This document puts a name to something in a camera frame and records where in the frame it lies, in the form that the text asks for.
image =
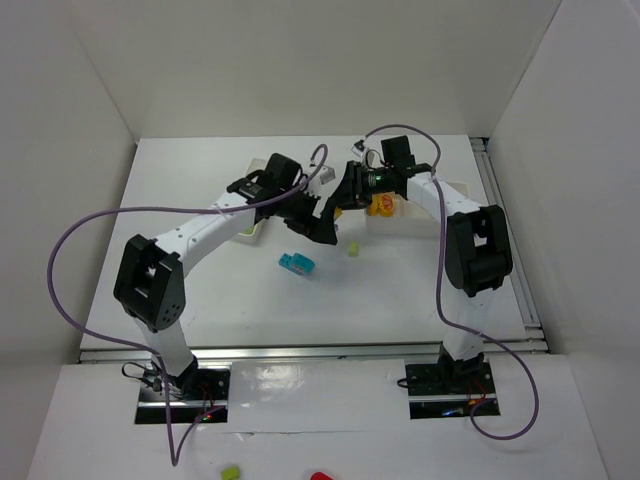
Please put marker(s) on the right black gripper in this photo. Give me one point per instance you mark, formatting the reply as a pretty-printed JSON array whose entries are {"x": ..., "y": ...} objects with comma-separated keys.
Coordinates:
[{"x": 347, "y": 187}]

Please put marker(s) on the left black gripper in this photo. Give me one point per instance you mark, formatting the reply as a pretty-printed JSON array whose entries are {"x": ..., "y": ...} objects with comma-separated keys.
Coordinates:
[{"x": 304, "y": 215}]

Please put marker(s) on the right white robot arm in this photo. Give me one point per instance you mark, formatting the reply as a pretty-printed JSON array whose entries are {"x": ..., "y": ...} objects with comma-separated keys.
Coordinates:
[{"x": 474, "y": 249}]

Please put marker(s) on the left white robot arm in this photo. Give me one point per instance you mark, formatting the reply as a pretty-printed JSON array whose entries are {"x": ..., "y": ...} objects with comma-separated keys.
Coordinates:
[{"x": 150, "y": 284}]

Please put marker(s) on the yellow lego in container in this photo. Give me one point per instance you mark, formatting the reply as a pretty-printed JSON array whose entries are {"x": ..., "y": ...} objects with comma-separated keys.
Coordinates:
[{"x": 372, "y": 209}]

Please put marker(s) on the green lego beside purple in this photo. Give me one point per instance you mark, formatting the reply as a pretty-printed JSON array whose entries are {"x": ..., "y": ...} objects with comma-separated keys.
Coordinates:
[{"x": 353, "y": 249}]

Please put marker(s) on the butterfly printed yellow lego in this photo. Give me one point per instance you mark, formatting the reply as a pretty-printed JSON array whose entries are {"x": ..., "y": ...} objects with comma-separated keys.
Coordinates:
[{"x": 385, "y": 205}]

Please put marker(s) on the teal lego brick stack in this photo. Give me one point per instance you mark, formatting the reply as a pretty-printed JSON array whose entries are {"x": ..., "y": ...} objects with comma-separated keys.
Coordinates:
[{"x": 297, "y": 264}]

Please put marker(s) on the large white divided container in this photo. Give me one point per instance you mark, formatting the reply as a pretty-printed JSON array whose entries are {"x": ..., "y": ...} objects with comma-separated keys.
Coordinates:
[{"x": 422, "y": 219}]

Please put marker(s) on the red object foreground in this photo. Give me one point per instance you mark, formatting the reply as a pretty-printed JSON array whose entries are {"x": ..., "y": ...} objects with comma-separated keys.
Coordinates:
[{"x": 320, "y": 475}]

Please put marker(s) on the green lego foreground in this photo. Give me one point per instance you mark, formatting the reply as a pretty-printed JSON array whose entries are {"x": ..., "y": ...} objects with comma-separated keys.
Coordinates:
[{"x": 231, "y": 472}]

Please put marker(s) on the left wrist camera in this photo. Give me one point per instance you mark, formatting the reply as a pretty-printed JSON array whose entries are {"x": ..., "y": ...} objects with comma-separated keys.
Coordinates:
[{"x": 326, "y": 175}]

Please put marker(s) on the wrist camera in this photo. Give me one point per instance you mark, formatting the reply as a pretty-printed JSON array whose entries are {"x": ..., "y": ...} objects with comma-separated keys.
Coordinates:
[
  {"x": 326, "y": 175},
  {"x": 359, "y": 148}
]

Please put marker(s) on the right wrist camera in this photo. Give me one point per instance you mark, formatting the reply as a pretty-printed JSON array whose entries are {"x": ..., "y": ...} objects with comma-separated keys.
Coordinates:
[{"x": 359, "y": 148}]

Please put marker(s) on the aluminium rail front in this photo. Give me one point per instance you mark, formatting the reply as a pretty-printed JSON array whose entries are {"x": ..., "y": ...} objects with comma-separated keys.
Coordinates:
[{"x": 275, "y": 353}]

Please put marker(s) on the aluminium rail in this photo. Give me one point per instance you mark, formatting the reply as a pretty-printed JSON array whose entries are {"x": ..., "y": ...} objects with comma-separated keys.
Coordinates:
[
  {"x": 275, "y": 353},
  {"x": 517, "y": 284}
]

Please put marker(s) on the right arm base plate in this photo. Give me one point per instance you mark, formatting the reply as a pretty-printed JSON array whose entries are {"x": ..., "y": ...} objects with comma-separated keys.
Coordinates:
[{"x": 430, "y": 396}]

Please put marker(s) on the aluminium rail right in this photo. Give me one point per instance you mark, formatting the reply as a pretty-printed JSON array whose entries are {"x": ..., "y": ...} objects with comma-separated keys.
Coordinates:
[{"x": 517, "y": 284}]

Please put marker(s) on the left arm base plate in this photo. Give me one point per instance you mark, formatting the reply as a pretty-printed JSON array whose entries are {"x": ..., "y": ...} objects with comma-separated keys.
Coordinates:
[{"x": 211, "y": 392}]

